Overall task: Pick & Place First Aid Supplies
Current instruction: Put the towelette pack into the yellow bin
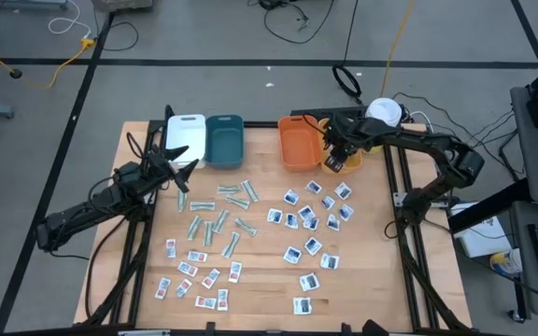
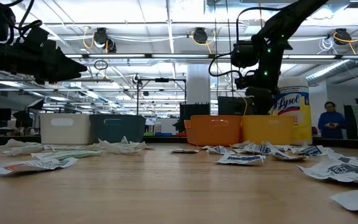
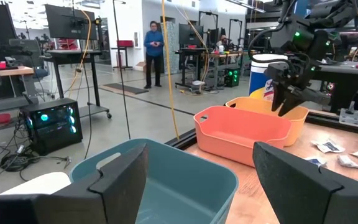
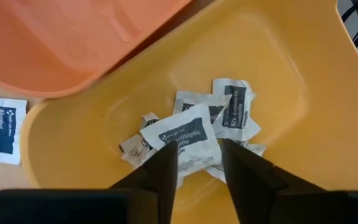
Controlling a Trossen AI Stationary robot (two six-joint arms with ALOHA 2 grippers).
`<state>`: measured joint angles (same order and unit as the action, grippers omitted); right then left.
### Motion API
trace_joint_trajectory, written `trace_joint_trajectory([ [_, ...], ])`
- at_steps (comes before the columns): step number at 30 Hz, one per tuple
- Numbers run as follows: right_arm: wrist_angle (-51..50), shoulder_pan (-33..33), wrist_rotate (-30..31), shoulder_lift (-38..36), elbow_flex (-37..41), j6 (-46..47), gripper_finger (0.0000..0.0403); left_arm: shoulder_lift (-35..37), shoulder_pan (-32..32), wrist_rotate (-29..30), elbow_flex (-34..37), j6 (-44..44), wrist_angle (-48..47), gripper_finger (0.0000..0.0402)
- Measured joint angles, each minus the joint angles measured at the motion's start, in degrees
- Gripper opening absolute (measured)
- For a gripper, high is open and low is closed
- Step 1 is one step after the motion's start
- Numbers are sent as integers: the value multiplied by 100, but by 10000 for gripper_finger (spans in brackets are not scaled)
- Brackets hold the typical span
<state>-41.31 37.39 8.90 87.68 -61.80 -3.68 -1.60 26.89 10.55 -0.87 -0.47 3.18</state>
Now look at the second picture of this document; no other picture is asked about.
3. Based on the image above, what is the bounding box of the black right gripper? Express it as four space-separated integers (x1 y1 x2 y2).
246 62 284 116

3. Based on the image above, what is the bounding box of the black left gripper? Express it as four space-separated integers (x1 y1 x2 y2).
9 39 88 85

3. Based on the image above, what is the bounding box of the yellow plastic bin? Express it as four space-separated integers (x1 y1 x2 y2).
240 115 295 146

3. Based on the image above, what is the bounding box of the Lysol wipes canister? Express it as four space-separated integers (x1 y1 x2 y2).
272 77 313 146

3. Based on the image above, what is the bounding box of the coral plastic bin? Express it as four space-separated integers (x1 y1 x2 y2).
183 114 244 147

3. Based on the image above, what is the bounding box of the white plastic bin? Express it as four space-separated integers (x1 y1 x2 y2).
40 113 93 146

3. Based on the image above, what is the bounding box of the person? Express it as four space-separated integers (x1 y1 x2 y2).
317 101 348 140

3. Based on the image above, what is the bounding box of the white paper strip packet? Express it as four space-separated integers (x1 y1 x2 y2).
44 142 101 152

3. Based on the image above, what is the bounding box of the pale green wrapped packet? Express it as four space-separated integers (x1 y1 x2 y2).
30 150 103 161

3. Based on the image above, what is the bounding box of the teal plastic bin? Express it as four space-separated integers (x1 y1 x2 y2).
88 114 147 144

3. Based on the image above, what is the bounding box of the dark panel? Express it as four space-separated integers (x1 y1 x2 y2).
343 105 358 140

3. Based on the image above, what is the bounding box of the white gauze wrapper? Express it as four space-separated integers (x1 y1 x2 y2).
0 138 45 156

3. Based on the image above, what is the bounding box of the crumpled white wrapper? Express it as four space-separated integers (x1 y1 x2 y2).
98 136 151 156

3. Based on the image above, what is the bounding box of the white packet red print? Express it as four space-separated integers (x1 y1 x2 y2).
0 157 79 175

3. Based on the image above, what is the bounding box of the white box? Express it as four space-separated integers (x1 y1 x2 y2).
154 118 180 135

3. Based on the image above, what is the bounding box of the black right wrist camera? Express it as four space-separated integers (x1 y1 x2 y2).
234 70 260 91

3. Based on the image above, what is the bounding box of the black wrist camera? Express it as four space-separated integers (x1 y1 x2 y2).
19 26 50 52
234 70 260 91

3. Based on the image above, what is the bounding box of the black ceiling cable reel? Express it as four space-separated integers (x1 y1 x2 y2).
334 27 353 46
193 27 209 44
92 27 117 54

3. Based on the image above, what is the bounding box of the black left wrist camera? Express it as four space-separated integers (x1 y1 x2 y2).
19 26 50 52

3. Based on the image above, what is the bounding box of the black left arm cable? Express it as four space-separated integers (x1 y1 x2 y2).
0 0 43 44

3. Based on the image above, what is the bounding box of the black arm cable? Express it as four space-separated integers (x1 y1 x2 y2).
0 0 43 44
208 6 281 78

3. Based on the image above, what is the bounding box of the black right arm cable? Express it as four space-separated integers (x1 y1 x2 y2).
208 6 281 78

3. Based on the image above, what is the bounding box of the silver ventilation duct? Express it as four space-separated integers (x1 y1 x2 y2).
305 39 358 84

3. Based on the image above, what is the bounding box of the white ceiling wire bundle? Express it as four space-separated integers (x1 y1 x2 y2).
318 36 335 55

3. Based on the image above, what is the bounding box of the black gantry frame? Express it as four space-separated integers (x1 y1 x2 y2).
136 77 188 116

